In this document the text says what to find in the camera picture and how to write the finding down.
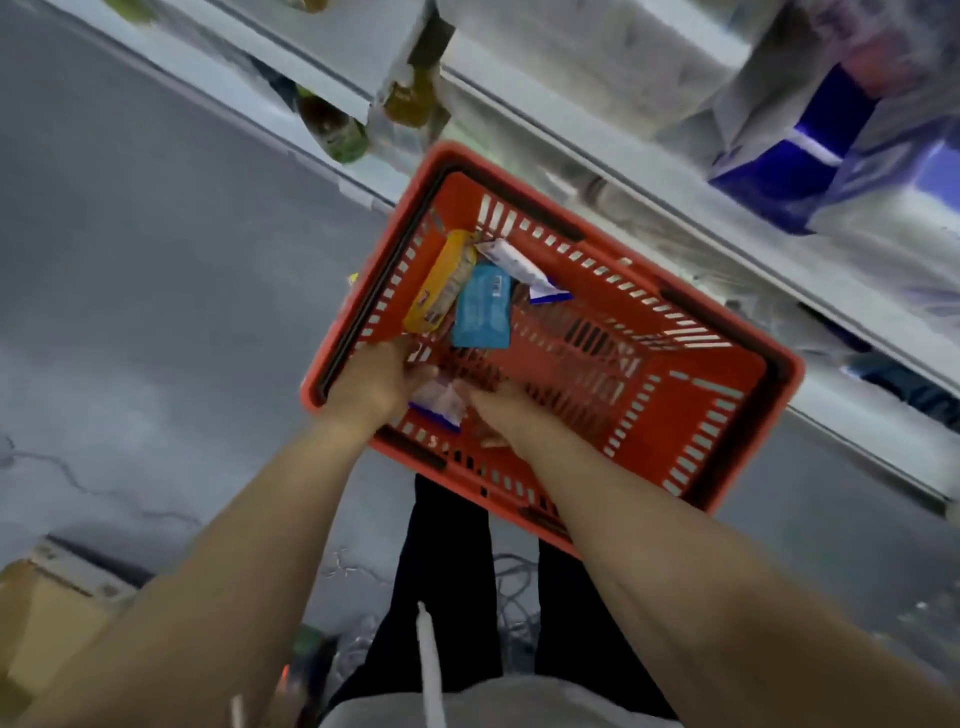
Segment person's left hand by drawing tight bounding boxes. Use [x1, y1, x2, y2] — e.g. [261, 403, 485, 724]
[318, 335, 440, 440]

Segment person's right hand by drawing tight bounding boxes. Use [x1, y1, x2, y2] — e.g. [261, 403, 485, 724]
[453, 378, 579, 460]

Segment dark blue alcohol wipes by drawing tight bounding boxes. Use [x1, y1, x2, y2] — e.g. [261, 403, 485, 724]
[476, 238, 575, 305]
[408, 378, 470, 435]

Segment light blue wipes pack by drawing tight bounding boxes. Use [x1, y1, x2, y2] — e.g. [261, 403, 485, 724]
[449, 262, 514, 350]

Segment yellow tissue pack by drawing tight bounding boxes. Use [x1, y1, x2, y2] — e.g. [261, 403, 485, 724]
[402, 228, 479, 335]

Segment red plastic shopping basket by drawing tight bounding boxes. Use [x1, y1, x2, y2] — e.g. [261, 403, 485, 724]
[299, 140, 806, 560]

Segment person's left forearm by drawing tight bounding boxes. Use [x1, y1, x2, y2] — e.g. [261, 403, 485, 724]
[14, 419, 391, 728]

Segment person's right forearm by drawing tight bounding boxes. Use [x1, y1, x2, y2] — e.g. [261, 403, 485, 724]
[524, 427, 960, 728]

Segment black trousers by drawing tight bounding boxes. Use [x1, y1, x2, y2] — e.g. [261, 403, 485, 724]
[326, 473, 680, 721]

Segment heap of assorted goods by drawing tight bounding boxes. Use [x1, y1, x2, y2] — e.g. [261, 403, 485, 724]
[277, 626, 339, 728]

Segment white shirt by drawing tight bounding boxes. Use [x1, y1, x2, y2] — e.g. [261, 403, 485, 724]
[318, 674, 684, 728]

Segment row of yellow oil bottles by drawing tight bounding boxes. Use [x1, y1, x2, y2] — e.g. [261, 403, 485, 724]
[382, 63, 440, 129]

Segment large white paper roll pack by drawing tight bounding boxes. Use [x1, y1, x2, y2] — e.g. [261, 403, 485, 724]
[434, 0, 751, 140]

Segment dark printed pack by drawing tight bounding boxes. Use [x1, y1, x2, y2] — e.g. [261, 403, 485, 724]
[798, 303, 960, 433]

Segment brown cardboard box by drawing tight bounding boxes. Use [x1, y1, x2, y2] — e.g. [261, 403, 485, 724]
[0, 536, 140, 699]

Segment purple and white tissue pack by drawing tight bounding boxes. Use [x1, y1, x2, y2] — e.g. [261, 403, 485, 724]
[809, 119, 960, 301]

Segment pink tissue pack blue label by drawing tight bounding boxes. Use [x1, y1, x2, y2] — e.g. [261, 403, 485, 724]
[794, 0, 960, 106]

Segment black floor cable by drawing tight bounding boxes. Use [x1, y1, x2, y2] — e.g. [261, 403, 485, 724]
[491, 553, 543, 673]

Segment white drawstring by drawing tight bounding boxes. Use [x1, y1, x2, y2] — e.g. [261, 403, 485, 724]
[416, 602, 449, 728]

